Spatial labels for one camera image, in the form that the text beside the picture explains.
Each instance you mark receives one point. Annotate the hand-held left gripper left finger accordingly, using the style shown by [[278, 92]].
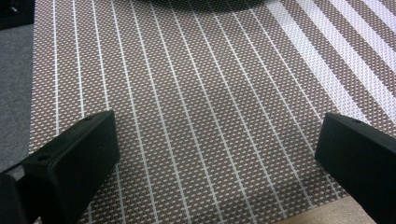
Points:
[[74, 165]]

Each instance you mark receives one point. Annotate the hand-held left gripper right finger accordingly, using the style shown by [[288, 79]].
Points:
[[364, 161]]

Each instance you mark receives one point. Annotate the grey felt cloth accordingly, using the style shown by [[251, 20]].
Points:
[[15, 93]]

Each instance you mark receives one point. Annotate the brown white-striped woven placemat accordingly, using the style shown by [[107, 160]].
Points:
[[211, 102]]

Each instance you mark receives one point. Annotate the black object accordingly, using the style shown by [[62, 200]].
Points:
[[15, 12]]

